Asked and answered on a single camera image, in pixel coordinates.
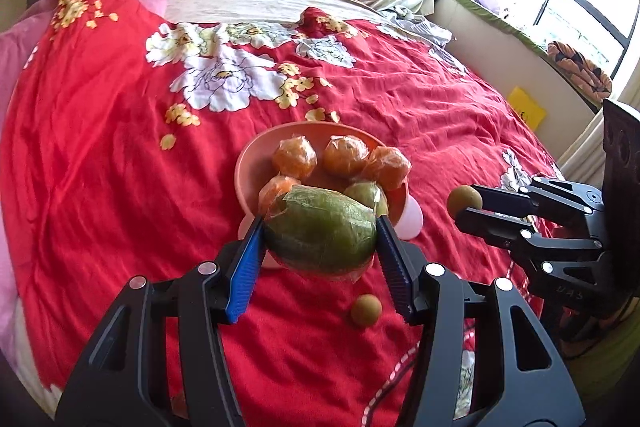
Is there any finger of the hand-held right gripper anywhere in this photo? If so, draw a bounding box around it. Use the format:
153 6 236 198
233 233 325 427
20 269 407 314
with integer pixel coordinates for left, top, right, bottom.
454 207 608 278
470 177 603 228

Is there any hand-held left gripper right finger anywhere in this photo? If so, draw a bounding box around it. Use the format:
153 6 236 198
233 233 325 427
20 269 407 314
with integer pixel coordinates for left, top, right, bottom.
375 216 586 427

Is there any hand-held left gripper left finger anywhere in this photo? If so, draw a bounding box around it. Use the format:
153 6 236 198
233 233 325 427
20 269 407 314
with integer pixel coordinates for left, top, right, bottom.
55 217 266 427

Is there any brown longan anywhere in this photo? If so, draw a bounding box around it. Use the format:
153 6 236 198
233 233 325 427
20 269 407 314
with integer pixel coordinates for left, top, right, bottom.
446 186 483 219
350 294 383 328

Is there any orange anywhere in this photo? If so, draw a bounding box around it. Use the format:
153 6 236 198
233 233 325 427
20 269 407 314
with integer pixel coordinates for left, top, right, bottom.
361 146 412 192
322 134 371 178
258 175 301 218
272 135 318 180

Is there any green mango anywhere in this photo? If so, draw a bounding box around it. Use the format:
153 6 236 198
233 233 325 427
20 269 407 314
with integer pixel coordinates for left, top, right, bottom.
344 180 390 218
262 185 379 283

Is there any pink bowl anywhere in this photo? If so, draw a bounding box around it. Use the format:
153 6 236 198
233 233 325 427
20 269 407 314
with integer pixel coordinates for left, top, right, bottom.
234 122 425 268

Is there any yellow paper note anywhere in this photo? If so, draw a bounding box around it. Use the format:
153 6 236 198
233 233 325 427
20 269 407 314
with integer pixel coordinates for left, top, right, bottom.
507 87 547 132

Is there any orange patterned cushion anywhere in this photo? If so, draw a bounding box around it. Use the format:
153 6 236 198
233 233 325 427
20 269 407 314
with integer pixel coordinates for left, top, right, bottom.
546 41 613 105

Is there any green window seat mat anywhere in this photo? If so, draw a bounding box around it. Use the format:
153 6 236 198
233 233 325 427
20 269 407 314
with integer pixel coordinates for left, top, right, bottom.
442 0 601 110

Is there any red floral blanket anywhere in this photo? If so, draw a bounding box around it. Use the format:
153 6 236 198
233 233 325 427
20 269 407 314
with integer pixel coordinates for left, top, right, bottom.
0 0 616 427

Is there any grey white crumpled garment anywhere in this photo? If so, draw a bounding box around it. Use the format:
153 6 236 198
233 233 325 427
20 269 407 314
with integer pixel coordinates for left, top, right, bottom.
380 4 453 48

